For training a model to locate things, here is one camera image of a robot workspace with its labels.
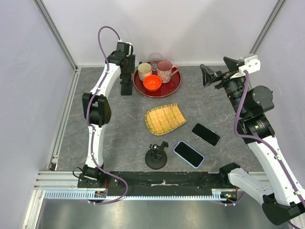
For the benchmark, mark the right aluminium frame post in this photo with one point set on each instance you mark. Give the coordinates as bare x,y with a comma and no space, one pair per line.
267,25

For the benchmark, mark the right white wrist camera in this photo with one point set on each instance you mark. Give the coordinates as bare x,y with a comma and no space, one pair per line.
251,63

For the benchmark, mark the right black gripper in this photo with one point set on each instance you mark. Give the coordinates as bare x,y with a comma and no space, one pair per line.
208,75

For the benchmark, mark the black smartphone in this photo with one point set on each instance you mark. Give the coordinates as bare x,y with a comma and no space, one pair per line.
206,134

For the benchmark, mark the slotted cable duct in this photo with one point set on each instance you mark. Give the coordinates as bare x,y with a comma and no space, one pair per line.
96,196

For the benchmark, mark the red round tray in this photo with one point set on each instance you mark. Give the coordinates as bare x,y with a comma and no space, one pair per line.
165,90

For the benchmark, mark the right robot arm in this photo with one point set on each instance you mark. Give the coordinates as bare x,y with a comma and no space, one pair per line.
284,198

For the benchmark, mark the pink patterned mug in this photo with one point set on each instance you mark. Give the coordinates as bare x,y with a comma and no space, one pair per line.
165,70

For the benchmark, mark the blue-cased smartphone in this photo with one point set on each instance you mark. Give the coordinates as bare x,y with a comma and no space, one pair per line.
188,154

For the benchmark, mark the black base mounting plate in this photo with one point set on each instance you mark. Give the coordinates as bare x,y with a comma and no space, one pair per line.
198,180

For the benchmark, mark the woven bamboo tray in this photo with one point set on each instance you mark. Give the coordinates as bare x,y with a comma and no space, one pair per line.
164,119

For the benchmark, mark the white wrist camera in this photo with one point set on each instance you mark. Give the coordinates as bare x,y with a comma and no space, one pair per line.
124,47
251,63

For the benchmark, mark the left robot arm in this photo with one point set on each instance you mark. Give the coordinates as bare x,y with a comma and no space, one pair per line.
97,112

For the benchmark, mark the cream mug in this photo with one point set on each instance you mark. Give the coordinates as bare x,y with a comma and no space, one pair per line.
144,70

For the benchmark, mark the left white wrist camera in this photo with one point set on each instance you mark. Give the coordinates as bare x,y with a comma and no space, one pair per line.
124,47

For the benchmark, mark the clear glass tumbler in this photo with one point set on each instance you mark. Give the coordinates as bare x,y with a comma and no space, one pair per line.
154,59

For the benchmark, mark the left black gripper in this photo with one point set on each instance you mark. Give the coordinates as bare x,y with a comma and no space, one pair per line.
132,61

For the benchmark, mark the left aluminium frame post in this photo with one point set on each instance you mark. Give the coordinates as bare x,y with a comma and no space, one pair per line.
55,32

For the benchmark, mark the black round-base phone holder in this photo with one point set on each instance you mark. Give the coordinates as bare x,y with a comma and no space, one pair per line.
156,157

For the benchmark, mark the black folding phone stand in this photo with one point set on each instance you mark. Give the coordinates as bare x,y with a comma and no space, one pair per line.
126,84

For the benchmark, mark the aluminium frame post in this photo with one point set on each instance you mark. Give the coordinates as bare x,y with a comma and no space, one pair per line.
55,32
267,25

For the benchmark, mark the orange bowl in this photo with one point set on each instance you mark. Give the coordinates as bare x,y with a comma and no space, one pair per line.
152,83

